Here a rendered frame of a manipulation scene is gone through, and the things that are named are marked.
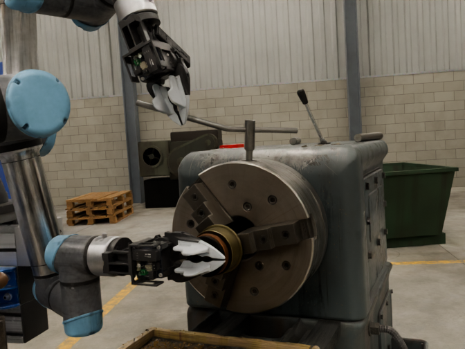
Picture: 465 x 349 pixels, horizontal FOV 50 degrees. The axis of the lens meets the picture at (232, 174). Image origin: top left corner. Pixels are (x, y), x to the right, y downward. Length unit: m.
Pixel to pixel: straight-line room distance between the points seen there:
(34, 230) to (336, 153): 0.65
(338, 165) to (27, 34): 0.83
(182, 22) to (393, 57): 4.59
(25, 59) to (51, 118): 0.48
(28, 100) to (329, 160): 0.62
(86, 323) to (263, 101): 10.11
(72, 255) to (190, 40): 10.56
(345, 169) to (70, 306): 0.62
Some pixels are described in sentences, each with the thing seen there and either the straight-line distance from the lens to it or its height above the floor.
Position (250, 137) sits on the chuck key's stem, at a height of 1.28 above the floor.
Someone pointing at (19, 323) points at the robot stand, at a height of 0.90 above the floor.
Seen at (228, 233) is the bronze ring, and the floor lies 1.11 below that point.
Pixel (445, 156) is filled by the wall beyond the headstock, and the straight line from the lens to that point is 11.37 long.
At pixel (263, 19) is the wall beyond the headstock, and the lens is 11.26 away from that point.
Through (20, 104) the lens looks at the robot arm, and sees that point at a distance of 0.90.
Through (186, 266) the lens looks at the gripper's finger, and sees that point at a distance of 0.90.
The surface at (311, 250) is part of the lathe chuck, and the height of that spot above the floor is 1.06.
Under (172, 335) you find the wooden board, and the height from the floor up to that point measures 0.90.
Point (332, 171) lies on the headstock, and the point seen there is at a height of 1.20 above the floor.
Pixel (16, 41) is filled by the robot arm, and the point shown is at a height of 1.56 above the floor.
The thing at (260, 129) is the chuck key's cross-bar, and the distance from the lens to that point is 1.04.
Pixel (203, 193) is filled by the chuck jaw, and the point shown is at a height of 1.18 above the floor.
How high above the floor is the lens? 1.28
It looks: 4 degrees down
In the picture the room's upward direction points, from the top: 4 degrees counter-clockwise
